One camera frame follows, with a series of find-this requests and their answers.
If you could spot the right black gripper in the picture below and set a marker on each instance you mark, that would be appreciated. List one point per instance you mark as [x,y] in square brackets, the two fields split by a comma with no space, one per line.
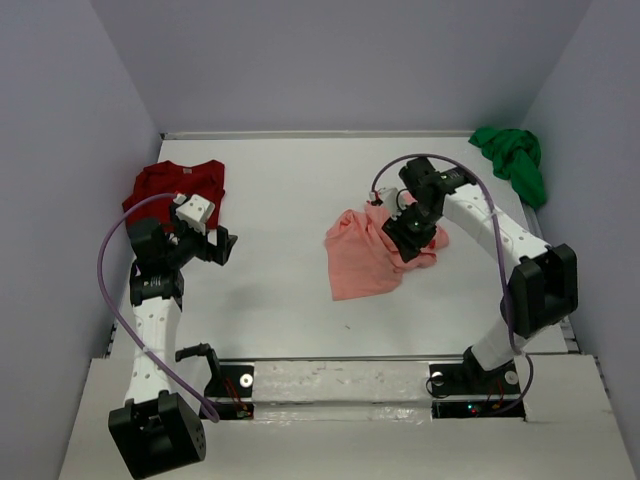
[406,242]

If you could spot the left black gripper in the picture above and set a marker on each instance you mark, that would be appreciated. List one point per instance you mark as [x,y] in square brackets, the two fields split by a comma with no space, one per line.
[220,244]

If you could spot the pink t-shirt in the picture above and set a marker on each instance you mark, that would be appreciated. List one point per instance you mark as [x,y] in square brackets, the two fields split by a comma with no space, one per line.
[362,259]

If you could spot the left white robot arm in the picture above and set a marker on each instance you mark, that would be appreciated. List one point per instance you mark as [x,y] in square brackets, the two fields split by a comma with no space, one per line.
[159,428]

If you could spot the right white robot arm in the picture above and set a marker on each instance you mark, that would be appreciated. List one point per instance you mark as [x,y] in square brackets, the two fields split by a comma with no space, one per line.
[539,281]

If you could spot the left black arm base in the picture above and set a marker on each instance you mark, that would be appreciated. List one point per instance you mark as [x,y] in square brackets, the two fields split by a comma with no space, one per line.
[230,386]

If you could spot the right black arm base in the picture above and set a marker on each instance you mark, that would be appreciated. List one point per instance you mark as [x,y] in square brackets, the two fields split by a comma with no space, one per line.
[463,390]

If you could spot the red folded t-shirt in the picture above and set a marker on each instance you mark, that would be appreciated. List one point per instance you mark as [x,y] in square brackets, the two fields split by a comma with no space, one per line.
[205,180]

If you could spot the green crumpled t-shirt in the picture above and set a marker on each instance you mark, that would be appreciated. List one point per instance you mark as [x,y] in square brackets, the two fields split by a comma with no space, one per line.
[515,156]

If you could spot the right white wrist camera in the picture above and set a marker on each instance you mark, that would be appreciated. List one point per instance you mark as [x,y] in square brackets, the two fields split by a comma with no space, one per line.
[384,197]

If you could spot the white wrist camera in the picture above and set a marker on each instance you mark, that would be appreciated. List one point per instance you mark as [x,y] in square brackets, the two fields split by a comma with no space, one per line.
[194,210]
[384,197]

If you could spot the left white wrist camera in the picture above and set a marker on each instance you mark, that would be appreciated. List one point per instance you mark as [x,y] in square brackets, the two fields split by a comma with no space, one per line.
[194,210]

